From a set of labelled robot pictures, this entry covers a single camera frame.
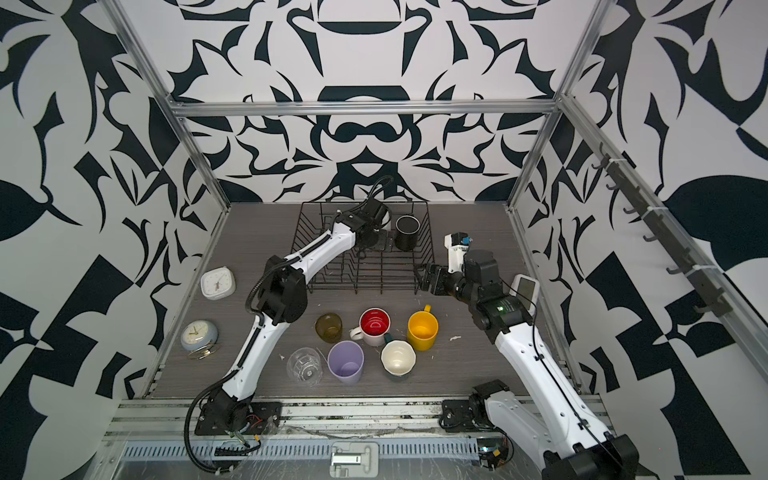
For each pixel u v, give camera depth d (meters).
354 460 0.67
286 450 0.71
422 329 0.87
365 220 0.78
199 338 0.83
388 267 1.02
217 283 0.95
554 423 0.42
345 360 0.79
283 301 0.62
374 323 0.89
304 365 0.83
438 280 0.65
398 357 0.81
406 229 0.98
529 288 0.94
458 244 0.66
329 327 0.87
